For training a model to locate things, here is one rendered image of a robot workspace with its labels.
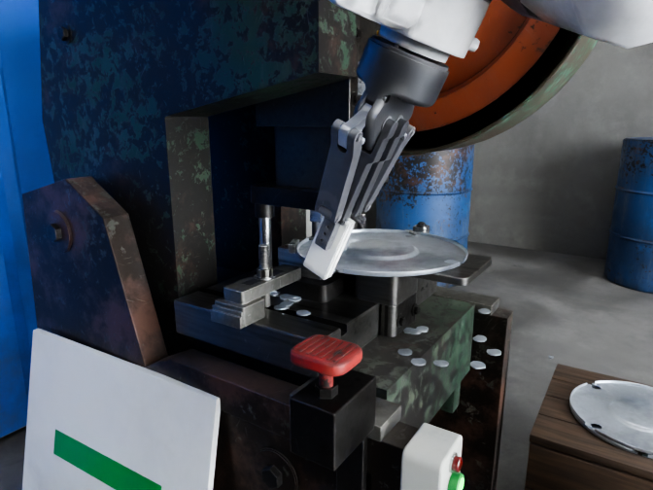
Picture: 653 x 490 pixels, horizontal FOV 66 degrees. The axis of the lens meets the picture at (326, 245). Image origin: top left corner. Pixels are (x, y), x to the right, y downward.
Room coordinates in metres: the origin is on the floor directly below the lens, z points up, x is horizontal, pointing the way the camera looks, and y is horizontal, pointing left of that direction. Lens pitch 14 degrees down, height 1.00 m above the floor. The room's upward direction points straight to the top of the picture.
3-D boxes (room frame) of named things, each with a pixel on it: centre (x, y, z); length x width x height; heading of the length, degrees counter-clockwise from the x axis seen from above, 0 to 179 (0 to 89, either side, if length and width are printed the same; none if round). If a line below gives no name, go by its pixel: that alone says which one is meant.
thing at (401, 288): (0.81, -0.13, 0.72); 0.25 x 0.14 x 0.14; 57
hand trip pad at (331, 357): (0.50, 0.00, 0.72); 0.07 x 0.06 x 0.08; 57
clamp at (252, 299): (0.76, 0.10, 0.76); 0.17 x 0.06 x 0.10; 147
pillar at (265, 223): (0.87, 0.11, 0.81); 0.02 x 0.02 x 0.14
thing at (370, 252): (0.84, -0.09, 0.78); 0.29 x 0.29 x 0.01
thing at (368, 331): (0.91, 0.01, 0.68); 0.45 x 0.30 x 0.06; 147
